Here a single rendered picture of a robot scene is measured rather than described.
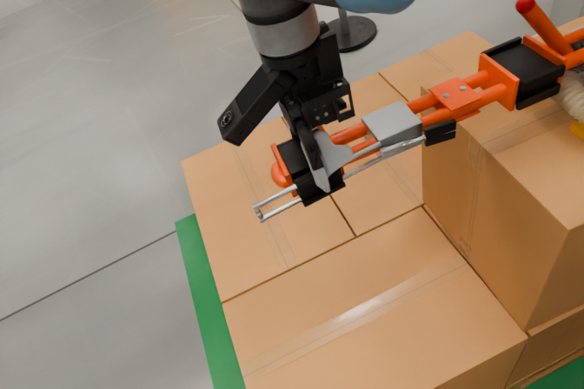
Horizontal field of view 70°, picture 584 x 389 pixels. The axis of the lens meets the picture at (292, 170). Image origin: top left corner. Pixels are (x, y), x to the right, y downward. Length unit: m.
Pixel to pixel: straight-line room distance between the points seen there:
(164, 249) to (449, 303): 1.38
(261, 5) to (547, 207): 0.51
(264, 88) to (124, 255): 1.76
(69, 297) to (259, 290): 1.26
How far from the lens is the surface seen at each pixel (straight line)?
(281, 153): 0.62
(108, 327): 2.03
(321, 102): 0.51
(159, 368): 1.83
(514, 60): 0.74
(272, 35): 0.45
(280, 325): 1.09
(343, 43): 2.80
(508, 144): 0.81
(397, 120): 0.64
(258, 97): 0.49
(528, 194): 0.75
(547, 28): 0.71
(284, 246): 1.19
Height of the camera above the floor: 1.52
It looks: 47 degrees down
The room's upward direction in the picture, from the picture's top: 20 degrees counter-clockwise
